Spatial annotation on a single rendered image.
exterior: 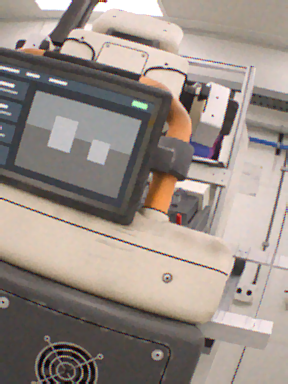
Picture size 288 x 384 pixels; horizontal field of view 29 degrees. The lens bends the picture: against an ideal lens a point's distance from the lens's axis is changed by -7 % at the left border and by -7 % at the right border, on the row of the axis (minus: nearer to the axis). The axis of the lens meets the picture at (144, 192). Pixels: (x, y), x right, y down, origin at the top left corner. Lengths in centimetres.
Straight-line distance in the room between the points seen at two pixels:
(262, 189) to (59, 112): 314
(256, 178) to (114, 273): 313
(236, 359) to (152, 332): 288
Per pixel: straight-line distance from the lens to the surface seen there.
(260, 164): 385
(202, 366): 171
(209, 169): 227
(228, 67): 251
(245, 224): 372
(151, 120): 70
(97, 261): 72
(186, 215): 208
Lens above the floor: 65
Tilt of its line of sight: 14 degrees up
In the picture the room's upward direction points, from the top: 18 degrees clockwise
